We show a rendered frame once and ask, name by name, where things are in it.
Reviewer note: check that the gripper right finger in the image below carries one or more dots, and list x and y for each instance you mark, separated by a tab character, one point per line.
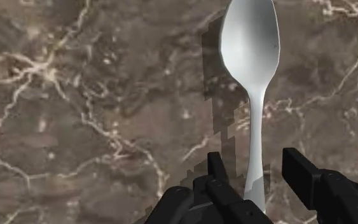
327	189

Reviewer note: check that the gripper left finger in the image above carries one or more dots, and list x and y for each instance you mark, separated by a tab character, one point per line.
220	192

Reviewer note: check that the white spoon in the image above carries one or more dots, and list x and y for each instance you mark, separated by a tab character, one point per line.
250	49

